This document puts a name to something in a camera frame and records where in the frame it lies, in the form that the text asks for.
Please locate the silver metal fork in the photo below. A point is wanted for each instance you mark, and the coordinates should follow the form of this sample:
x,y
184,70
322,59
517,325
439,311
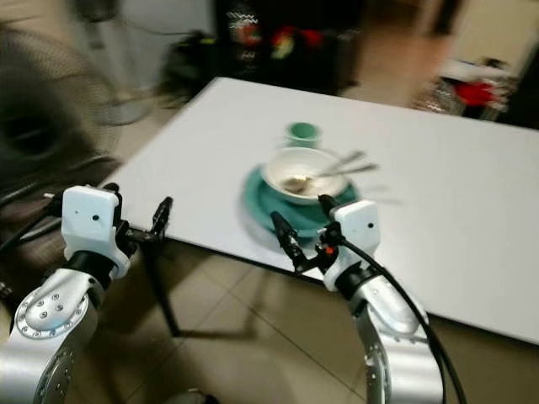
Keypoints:
x,y
358,169

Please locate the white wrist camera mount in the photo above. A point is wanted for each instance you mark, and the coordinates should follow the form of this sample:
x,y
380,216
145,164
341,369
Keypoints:
x,y
358,231
91,220

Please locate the red object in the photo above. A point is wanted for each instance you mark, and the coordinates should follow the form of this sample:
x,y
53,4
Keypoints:
x,y
476,93

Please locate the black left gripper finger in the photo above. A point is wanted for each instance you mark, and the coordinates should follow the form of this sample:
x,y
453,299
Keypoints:
x,y
112,188
162,215

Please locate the black shelf with colourful items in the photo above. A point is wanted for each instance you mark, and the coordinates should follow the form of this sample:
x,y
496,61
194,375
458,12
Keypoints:
x,y
286,46

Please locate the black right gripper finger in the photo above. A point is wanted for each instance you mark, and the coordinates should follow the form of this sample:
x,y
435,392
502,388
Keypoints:
x,y
329,209
286,236

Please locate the teal round plate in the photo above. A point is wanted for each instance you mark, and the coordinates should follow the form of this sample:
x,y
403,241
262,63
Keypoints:
x,y
261,210

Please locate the white pedestal appliance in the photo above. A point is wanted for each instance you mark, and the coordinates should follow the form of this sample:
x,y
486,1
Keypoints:
x,y
114,59

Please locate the silver metal spoon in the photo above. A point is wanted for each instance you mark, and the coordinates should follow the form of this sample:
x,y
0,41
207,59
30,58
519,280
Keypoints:
x,y
296,183

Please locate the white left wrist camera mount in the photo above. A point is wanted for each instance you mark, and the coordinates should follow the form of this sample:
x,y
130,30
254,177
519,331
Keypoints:
x,y
91,220

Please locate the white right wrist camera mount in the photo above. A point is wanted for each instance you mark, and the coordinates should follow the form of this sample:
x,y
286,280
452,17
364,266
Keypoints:
x,y
358,231

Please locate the white bowl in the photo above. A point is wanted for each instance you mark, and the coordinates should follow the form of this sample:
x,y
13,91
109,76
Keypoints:
x,y
303,162

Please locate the black floor fan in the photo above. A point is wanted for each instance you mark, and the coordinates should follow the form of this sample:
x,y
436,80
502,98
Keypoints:
x,y
50,118

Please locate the black table leg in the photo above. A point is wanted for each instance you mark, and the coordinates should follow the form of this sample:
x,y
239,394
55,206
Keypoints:
x,y
160,290

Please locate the green cup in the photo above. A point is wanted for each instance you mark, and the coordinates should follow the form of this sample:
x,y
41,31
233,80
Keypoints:
x,y
302,134

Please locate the black bag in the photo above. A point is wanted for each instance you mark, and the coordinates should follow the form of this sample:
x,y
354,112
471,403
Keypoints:
x,y
185,67

